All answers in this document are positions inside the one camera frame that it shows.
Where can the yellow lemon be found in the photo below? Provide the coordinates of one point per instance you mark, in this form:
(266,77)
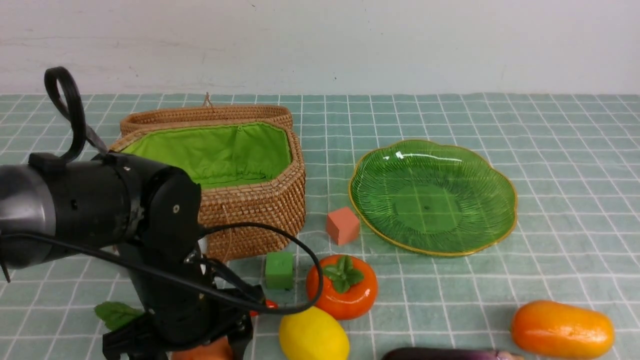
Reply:
(313,335)

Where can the green glass leaf plate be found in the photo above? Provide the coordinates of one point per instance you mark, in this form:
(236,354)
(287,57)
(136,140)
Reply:
(432,199)

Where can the dark purple eggplant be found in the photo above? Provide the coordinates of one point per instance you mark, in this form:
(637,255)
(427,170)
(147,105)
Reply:
(430,353)

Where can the green foam cube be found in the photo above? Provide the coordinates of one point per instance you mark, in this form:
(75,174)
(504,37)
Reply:
(279,270)

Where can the orange yellow mango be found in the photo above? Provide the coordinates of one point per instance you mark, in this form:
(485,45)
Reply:
(559,330)

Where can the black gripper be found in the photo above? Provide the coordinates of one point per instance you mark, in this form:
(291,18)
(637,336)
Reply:
(174,267)

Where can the orange foam cube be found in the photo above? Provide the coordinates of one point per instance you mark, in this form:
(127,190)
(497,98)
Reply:
(343,226)

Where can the brown potato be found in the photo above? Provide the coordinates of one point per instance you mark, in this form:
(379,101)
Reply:
(216,350)

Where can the orange persimmon with green leaves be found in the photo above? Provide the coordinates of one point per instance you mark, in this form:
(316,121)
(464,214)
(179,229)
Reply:
(350,286)

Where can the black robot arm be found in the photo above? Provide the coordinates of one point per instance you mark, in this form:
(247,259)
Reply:
(139,214)

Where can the woven wicker basket green lining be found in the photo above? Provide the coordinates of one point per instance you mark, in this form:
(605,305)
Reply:
(246,157)

